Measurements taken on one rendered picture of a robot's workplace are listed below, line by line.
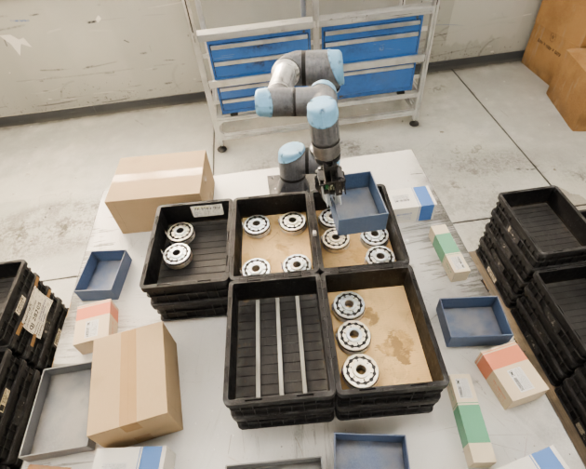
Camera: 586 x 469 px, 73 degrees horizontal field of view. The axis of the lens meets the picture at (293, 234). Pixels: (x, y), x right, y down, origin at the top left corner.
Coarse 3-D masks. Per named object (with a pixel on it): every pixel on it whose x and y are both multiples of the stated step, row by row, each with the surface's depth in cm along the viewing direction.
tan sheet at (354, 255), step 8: (320, 232) 155; (320, 240) 152; (352, 240) 151; (352, 248) 148; (360, 248) 148; (392, 248) 147; (328, 256) 147; (336, 256) 146; (344, 256) 146; (352, 256) 146; (360, 256) 146; (328, 264) 144; (336, 264) 144; (344, 264) 144; (352, 264) 143
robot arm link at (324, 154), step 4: (312, 144) 104; (316, 148) 103; (328, 148) 109; (332, 148) 102; (336, 148) 103; (316, 152) 104; (320, 152) 103; (324, 152) 103; (328, 152) 103; (332, 152) 103; (336, 152) 104; (316, 156) 105; (320, 156) 104; (324, 156) 104; (328, 156) 104; (332, 156) 104; (336, 156) 105; (324, 160) 105; (328, 160) 105
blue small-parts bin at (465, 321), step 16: (448, 304) 141; (464, 304) 141; (480, 304) 141; (496, 304) 139; (448, 320) 140; (464, 320) 140; (480, 320) 139; (496, 320) 139; (448, 336) 131; (464, 336) 129; (480, 336) 128; (496, 336) 128; (512, 336) 128
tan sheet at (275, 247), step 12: (276, 216) 162; (276, 228) 158; (252, 240) 155; (264, 240) 154; (276, 240) 154; (288, 240) 153; (300, 240) 153; (252, 252) 151; (264, 252) 150; (276, 252) 150; (288, 252) 149; (300, 252) 149; (276, 264) 146; (312, 264) 145
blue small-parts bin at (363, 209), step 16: (352, 176) 130; (368, 176) 131; (352, 192) 133; (368, 192) 133; (336, 208) 119; (352, 208) 128; (368, 208) 128; (384, 208) 119; (336, 224) 121; (352, 224) 118; (368, 224) 119; (384, 224) 120
